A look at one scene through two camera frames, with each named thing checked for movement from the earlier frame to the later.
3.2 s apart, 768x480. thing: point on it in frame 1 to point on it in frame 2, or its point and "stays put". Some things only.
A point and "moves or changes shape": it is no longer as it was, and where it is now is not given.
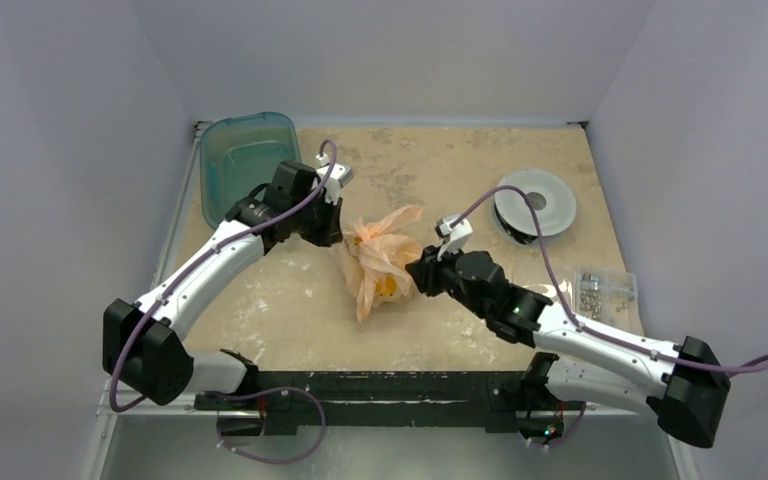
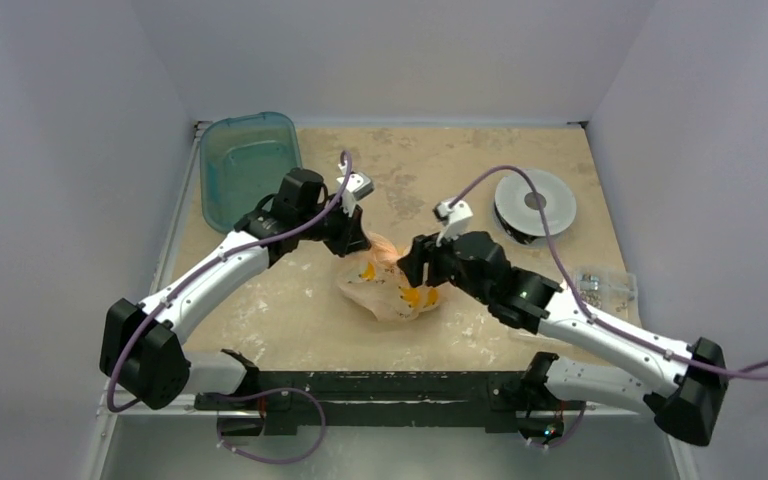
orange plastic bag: x=376 y=257 moves or changes shape
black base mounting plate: x=395 y=400 stays put
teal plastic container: x=239 y=152 stays put
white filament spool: x=551 y=197 stays put
